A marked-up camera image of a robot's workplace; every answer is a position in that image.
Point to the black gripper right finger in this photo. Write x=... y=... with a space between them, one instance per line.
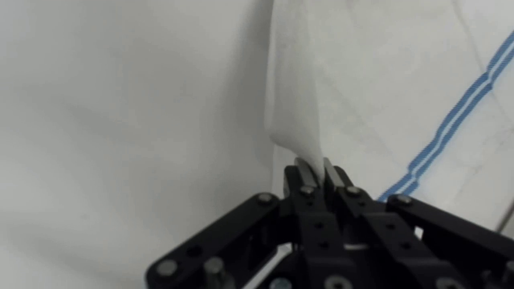
x=405 y=242

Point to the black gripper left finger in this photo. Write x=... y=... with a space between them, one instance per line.
x=297 y=236

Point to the white towel with blue stripes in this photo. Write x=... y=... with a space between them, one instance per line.
x=409 y=96

